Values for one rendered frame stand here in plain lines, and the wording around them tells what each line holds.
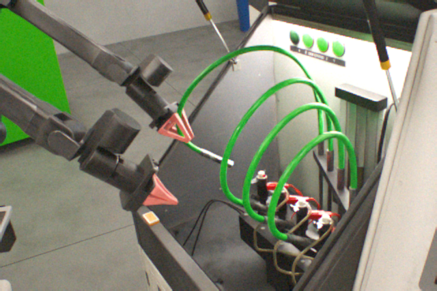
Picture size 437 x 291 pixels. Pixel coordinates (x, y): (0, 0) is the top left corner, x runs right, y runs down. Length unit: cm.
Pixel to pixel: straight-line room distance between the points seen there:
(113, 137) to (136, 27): 693
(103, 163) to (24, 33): 344
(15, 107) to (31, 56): 340
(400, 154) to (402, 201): 8
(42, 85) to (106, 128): 353
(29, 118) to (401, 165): 66
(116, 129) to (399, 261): 56
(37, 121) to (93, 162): 12
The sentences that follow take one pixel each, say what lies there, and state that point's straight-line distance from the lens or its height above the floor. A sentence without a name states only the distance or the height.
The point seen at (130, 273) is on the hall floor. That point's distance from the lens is 269.
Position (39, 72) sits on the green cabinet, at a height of 63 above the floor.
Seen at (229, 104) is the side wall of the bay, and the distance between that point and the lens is 146.
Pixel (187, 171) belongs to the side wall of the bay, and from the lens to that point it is 146.
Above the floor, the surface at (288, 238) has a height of 112.
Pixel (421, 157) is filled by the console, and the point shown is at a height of 132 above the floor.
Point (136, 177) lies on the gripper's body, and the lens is 88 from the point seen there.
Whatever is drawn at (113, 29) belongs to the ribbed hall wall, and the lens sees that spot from 765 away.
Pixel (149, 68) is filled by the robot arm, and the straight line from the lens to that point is 119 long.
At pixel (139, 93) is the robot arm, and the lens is 119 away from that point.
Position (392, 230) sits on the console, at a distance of 92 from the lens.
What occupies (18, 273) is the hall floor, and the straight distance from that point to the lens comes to 296.
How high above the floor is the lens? 173
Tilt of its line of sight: 26 degrees down
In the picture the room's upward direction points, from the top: 6 degrees counter-clockwise
